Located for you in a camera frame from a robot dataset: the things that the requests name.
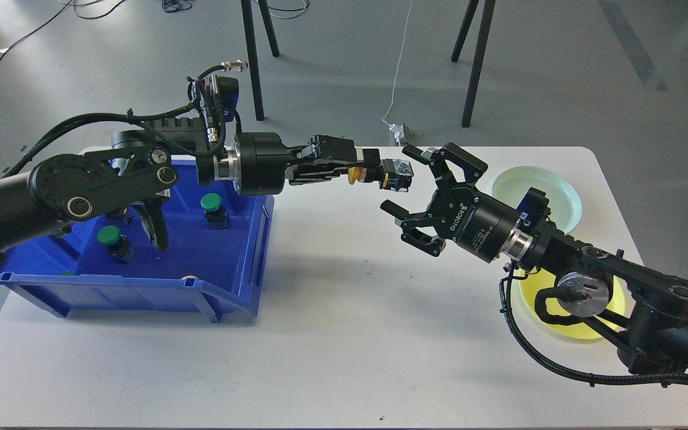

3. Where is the black cable on floor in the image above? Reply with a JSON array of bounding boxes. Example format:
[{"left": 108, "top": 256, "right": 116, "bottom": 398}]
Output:
[{"left": 0, "top": 0, "right": 127, "bottom": 100}]

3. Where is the black tripod right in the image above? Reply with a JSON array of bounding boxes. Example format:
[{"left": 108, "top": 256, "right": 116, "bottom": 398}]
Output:
[{"left": 450, "top": 0, "right": 496, "bottom": 128}]

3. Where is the blue plastic bin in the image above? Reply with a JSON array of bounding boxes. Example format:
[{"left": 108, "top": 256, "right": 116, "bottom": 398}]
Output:
[{"left": 0, "top": 158, "right": 275, "bottom": 323}]

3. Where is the white power adapter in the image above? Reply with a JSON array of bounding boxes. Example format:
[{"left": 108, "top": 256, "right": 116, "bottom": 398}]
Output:
[{"left": 388, "top": 123, "right": 416, "bottom": 146}]

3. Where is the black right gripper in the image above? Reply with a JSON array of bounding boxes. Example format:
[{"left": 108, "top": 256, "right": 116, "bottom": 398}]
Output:
[{"left": 380, "top": 142, "right": 527, "bottom": 265}]

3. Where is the yellow plate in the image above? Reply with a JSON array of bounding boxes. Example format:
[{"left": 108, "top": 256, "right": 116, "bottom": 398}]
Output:
[{"left": 518, "top": 266, "right": 626, "bottom": 340}]

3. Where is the black tripod left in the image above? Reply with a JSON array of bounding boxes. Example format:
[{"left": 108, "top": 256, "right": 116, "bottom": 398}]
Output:
[{"left": 240, "top": 0, "right": 281, "bottom": 122}]

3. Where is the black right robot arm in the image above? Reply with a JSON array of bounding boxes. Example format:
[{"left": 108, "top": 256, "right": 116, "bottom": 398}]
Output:
[{"left": 381, "top": 143, "right": 688, "bottom": 386}]

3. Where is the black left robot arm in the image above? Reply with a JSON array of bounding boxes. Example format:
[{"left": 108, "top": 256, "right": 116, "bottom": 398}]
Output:
[{"left": 0, "top": 60, "right": 401, "bottom": 261}]

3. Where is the light green plate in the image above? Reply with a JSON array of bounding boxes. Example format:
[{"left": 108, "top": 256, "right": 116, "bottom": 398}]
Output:
[{"left": 492, "top": 166, "right": 582, "bottom": 232}]

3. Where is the black tripod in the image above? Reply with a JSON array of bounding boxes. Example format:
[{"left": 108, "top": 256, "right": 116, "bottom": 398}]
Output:
[
  {"left": 450, "top": 0, "right": 496, "bottom": 128},
  {"left": 240, "top": 0, "right": 281, "bottom": 122}
]

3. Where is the green push button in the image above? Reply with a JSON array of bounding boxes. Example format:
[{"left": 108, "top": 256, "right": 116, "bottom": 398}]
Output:
[
  {"left": 200, "top": 192, "right": 229, "bottom": 231},
  {"left": 96, "top": 225, "right": 136, "bottom": 262}
]

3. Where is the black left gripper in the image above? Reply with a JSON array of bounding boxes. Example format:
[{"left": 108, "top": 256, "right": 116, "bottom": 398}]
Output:
[{"left": 235, "top": 133, "right": 382, "bottom": 196}]

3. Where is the yellow push button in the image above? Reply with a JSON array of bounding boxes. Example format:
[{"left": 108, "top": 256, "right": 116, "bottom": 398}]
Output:
[{"left": 348, "top": 159, "right": 413, "bottom": 192}]

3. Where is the white cable on floor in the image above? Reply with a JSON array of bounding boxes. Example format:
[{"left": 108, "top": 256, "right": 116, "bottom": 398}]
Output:
[{"left": 319, "top": 0, "right": 413, "bottom": 148}]

